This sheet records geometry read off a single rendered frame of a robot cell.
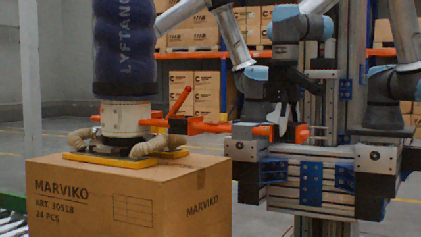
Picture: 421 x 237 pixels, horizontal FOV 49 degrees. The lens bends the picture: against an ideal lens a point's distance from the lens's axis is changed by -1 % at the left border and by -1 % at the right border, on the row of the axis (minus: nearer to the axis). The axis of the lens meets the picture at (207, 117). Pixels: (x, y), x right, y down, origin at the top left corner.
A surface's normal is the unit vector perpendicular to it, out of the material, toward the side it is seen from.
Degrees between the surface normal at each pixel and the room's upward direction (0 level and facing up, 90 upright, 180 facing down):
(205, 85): 93
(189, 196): 90
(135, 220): 90
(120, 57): 74
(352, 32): 90
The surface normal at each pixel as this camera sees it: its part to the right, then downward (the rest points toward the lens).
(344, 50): -0.45, 0.09
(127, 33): 0.31, -0.25
